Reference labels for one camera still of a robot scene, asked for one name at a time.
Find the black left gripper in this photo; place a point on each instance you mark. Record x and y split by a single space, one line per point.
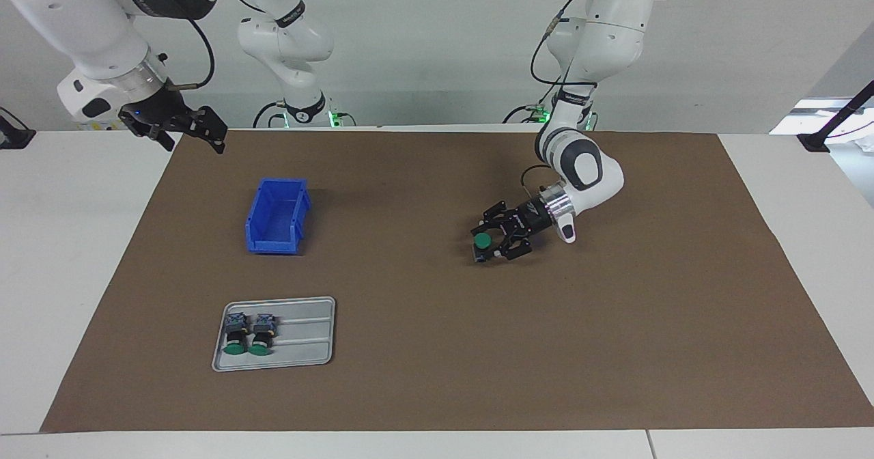
529 221

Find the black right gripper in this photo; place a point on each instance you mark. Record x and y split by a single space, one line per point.
164 114

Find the green push button switch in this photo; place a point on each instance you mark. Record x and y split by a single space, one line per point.
262 336
483 242
235 336

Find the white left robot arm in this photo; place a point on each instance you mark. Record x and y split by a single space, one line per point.
608 35

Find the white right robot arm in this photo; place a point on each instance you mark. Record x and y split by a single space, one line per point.
82 29

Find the brown paper table mat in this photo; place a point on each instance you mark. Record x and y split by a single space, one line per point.
478 343

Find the blue plastic storage bin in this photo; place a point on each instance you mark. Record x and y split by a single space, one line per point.
276 230

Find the black table clamp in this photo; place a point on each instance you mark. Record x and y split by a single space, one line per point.
17 138

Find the silver metal tray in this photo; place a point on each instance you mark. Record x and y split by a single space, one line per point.
307 336

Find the black stand with clamp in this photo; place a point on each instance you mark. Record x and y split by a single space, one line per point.
812 143

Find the white wall socket box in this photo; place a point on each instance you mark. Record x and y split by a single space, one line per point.
102 126

